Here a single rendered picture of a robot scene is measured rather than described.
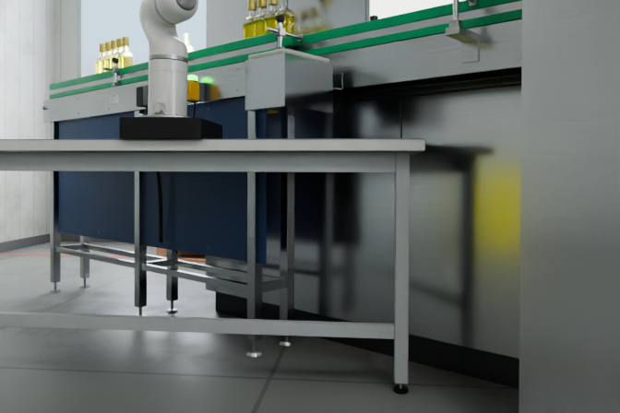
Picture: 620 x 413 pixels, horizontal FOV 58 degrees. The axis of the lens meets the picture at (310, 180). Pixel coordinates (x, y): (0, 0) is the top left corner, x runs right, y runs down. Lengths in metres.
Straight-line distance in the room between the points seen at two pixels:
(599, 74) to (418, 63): 0.56
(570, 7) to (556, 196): 0.41
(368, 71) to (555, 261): 0.82
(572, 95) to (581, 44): 0.11
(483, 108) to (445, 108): 0.13
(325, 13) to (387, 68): 0.52
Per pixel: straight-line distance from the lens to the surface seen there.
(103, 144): 1.79
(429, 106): 1.90
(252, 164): 1.69
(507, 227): 1.78
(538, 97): 1.35
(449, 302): 1.89
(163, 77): 1.78
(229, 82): 2.09
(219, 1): 2.71
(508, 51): 1.58
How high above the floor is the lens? 0.64
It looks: 1 degrees down
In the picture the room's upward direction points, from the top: straight up
